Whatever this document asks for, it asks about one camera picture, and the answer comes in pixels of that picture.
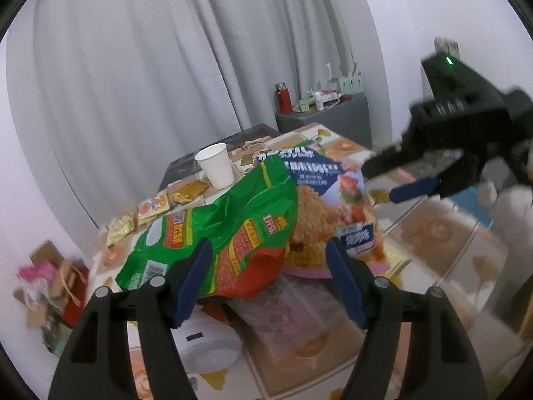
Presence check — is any yellow sachet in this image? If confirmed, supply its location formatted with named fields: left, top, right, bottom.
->
left=107, top=210, right=136, bottom=247

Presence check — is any red thermos bottle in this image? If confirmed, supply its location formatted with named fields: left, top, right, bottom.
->
left=274, top=82, right=293, bottom=114

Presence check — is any blue trash basket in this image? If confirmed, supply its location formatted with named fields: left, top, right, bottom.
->
left=451, top=187, right=493, bottom=229

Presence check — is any white paper cup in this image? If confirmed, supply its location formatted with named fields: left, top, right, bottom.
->
left=194, top=143, right=234, bottom=190

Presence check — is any grey curtain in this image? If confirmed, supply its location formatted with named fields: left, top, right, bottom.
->
left=6, top=0, right=387, bottom=224

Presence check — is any red gift bag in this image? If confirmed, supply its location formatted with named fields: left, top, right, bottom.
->
left=59, top=260, right=89, bottom=328

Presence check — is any orange sachet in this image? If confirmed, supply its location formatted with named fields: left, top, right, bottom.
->
left=137, top=191, right=171, bottom=226

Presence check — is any orange blue snack bag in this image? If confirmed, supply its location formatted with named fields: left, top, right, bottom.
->
left=254, top=142, right=390, bottom=279

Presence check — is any green snack bag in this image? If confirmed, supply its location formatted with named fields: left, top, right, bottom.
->
left=116, top=156, right=298, bottom=300

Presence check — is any gold sachet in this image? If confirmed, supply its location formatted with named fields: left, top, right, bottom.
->
left=167, top=180, right=210, bottom=204

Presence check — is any patterned tablecloth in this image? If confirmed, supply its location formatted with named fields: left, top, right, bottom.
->
left=88, top=122, right=526, bottom=400

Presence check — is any white round container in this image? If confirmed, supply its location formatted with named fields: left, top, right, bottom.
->
left=171, top=307, right=242, bottom=374

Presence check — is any grey cabinet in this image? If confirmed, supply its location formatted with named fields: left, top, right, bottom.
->
left=275, top=94, right=372, bottom=148

